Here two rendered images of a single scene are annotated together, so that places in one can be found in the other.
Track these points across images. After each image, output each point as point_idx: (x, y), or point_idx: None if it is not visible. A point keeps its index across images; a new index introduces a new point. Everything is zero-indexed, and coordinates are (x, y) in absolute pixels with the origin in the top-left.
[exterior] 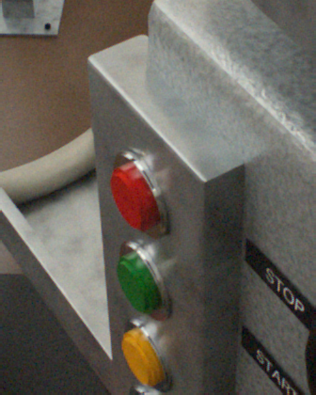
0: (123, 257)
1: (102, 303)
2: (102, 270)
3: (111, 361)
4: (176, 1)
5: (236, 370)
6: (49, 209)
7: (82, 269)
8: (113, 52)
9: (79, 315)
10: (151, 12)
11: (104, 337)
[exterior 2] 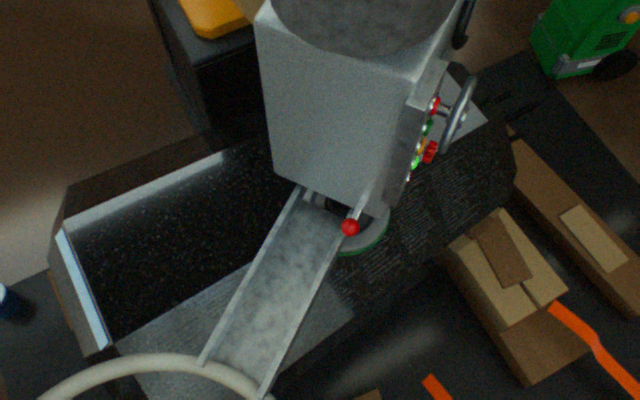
0: (427, 128)
1: (285, 315)
2: (269, 325)
3: (322, 279)
4: (416, 73)
5: None
6: (248, 369)
7: (273, 333)
8: (418, 105)
9: (310, 302)
10: (417, 83)
11: (314, 287)
